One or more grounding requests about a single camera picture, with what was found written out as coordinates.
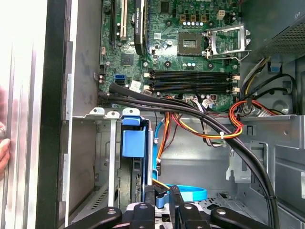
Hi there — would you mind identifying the white expansion slot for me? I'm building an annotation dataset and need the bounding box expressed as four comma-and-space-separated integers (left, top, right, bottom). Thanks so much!
120, 0, 127, 42

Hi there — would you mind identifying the black RAM slot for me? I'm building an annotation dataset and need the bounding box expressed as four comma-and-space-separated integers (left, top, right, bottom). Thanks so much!
150, 86, 235, 94
150, 75, 235, 81
150, 70, 235, 76
150, 81, 235, 87

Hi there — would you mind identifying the black open PC case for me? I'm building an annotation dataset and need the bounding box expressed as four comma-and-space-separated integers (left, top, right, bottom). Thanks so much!
35, 0, 305, 229

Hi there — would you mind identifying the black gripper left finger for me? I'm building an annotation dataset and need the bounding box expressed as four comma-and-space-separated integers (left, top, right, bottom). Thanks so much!
64, 185, 156, 229

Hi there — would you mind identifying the black expansion slot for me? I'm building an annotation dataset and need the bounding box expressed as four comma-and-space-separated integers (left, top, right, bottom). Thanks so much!
109, 0, 117, 46

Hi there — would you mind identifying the small blue cable clip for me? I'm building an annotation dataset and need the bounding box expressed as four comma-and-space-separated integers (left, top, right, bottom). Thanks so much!
270, 61, 282, 73

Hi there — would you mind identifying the metal socket cover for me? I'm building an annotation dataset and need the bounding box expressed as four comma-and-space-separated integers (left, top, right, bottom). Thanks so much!
206, 24, 248, 60

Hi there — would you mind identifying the black graphics card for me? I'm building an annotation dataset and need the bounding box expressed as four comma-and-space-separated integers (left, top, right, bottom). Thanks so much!
133, 0, 150, 57

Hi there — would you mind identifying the wire locking lever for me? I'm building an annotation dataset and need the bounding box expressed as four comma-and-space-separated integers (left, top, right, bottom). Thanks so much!
206, 50, 250, 61

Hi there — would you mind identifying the orange power wire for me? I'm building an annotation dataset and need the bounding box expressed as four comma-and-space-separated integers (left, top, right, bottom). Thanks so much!
152, 112, 178, 191

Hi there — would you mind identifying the thick black cable bundle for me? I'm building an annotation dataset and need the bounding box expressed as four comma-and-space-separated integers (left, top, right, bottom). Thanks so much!
97, 82, 279, 229

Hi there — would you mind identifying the grey power supply unit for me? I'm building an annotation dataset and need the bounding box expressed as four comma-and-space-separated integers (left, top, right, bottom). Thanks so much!
239, 0, 305, 64

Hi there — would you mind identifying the metal disk bay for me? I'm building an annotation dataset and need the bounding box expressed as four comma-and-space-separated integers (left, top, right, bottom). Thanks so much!
71, 107, 155, 208

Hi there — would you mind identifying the hard disk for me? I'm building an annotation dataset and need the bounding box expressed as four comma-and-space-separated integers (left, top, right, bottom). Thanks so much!
120, 115, 153, 206

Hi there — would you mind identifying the red orange wire bundle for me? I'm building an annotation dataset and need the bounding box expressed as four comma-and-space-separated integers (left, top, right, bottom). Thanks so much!
171, 99, 291, 142

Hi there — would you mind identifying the CPU socket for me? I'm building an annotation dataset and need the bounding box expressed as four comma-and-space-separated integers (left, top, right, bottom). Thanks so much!
178, 32, 203, 57

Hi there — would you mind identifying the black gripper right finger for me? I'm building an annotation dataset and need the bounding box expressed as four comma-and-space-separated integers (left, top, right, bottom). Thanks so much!
169, 185, 267, 229

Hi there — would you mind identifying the blue data wire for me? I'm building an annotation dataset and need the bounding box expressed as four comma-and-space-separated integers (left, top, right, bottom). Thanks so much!
152, 119, 208, 210

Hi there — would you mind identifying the green motherboard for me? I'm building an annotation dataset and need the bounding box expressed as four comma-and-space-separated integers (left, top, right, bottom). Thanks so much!
99, 0, 241, 113

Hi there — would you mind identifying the person's right hand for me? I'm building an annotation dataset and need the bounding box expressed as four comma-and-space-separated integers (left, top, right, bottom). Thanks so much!
0, 139, 11, 181

